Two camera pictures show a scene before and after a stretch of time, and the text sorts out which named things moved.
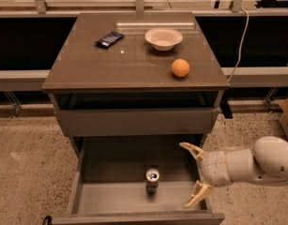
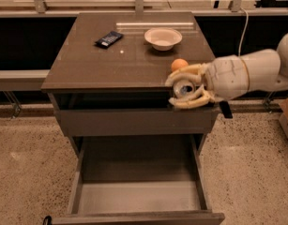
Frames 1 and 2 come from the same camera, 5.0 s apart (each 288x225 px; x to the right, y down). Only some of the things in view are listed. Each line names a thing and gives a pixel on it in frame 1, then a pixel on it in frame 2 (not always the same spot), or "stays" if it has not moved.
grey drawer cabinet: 129,88 stays
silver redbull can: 152,178 -> 184,88
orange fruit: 180,67 stays
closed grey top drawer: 137,121 stays
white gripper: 214,167 -> 228,76
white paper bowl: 163,38 stays
